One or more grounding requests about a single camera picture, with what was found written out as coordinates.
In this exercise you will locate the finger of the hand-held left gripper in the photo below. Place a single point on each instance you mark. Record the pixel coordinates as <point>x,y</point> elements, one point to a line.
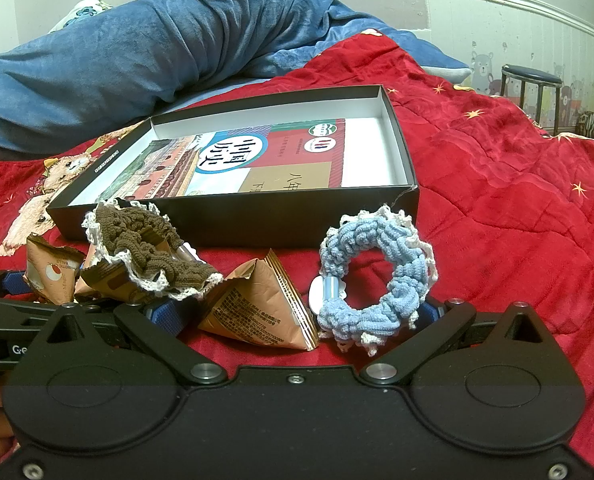
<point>7,316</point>
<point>17,284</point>

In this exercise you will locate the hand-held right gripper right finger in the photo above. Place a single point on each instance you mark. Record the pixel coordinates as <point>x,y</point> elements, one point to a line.
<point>443,324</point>

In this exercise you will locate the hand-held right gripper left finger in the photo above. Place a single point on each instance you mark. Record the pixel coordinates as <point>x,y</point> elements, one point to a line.
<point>167,317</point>

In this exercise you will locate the blue crochet scrunchie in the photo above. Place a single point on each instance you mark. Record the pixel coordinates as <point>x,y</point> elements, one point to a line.
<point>412,270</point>

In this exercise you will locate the brown crochet scrunchie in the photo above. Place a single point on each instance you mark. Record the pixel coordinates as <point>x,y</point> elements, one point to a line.
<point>127,230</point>

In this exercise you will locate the black cardboard box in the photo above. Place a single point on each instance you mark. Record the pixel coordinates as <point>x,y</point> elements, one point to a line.
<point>257,220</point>

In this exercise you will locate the red printed blanket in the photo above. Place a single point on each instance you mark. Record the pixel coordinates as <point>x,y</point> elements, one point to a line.
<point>502,185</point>

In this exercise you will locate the colourful textbook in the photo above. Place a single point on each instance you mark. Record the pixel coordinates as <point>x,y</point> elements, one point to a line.
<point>297,155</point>

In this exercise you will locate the dark patterned ball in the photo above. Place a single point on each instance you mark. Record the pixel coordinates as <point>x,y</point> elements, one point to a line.
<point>589,124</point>

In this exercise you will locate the blue plush blanket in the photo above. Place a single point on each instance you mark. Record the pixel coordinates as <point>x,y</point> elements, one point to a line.
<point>127,50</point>

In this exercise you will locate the metal stool with dark seat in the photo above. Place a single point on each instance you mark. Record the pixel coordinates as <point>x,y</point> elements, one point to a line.
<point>529,74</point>

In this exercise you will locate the white floral pillow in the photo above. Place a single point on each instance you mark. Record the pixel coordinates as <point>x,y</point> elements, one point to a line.
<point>82,12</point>

